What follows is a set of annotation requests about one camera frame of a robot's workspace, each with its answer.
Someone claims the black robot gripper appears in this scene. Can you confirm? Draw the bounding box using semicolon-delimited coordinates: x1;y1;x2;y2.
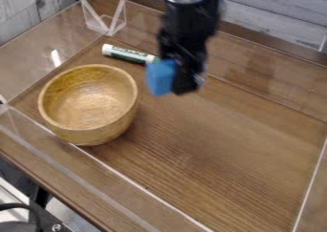
157;0;223;95

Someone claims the blue rectangular block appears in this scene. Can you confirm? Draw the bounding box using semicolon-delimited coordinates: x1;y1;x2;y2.
146;59;177;96

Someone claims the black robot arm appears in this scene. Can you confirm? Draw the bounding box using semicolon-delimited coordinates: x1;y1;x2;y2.
157;0;224;95

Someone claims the brown wooden bowl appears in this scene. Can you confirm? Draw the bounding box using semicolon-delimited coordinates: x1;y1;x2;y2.
38;64;138;146

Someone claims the green and white marker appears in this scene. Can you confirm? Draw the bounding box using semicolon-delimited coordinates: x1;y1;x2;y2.
102;44;161;64

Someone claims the black table leg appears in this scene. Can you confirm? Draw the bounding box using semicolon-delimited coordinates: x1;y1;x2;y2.
35;187;50;208

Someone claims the clear acrylic corner bracket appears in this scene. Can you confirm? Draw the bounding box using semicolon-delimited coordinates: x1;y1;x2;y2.
81;0;126;36

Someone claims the black cable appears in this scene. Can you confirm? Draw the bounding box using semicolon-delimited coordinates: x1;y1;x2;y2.
0;202;44;232

